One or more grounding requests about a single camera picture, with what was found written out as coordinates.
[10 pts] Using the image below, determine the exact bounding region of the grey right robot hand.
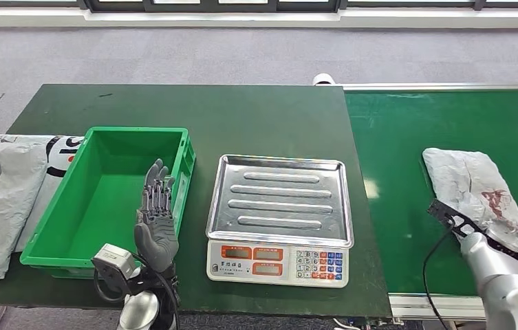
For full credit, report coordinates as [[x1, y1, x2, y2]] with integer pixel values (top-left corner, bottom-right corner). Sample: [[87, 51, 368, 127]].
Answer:
[[486, 228, 518, 285]]

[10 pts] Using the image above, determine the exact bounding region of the grey mailer bag red print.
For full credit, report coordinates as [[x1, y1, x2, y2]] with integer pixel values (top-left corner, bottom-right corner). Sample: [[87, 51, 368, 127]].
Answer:
[[422, 147, 518, 254]]

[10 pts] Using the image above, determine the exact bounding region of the white scale with steel tray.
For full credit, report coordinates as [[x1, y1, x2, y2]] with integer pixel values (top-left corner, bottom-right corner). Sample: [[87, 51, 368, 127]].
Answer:
[[205, 154, 355, 289]]

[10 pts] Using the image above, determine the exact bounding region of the green plastic crate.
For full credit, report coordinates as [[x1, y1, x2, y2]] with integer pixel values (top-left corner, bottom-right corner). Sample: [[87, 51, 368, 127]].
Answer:
[[19, 126, 197, 280]]

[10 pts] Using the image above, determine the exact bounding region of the white mailer bag black print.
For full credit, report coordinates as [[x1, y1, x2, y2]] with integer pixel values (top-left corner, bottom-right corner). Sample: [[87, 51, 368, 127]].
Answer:
[[0, 133, 85, 253]]

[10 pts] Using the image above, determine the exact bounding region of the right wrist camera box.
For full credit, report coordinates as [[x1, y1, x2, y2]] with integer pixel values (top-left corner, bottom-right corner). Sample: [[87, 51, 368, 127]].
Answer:
[[426, 199, 485, 239]]

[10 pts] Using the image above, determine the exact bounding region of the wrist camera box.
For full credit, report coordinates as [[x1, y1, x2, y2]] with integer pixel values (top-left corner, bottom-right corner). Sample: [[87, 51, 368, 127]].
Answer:
[[91, 243, 138, 285], [426, 199, 485, 239]]

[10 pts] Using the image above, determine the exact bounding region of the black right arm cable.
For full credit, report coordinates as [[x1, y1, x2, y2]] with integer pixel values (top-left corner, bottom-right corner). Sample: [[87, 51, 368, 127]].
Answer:
[[422, 225, 455, 330]]

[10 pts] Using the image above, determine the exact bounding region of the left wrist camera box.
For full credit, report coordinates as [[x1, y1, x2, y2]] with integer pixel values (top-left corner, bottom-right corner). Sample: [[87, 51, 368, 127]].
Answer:
[[91, 243, 138, 285]]

